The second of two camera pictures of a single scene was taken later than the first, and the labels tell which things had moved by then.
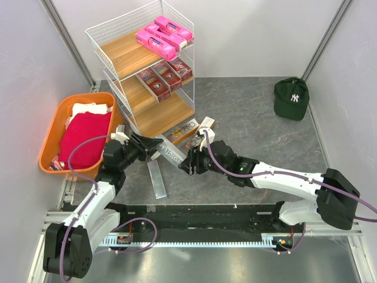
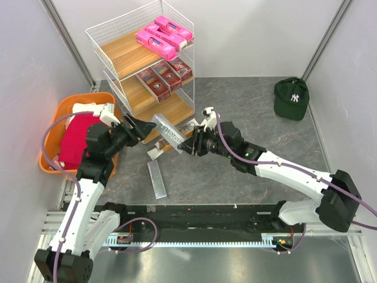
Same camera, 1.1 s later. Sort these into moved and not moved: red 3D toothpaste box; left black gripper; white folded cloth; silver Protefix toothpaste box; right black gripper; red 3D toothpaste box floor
Moved: left black gripper; right black gripper; silver Protefix toothpaste box
Not moved: red 3D toothpaste box; white folded cloth; red 3D toothpaste box floor
